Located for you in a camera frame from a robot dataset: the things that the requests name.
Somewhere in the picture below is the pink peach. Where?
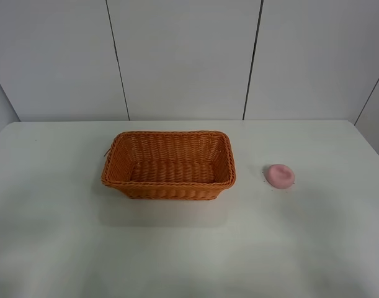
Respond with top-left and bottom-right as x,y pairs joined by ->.
265,164 -> 295,189

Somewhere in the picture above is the orange woven plastic basket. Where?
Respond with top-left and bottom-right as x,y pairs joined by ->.
101,130 -> 236,201

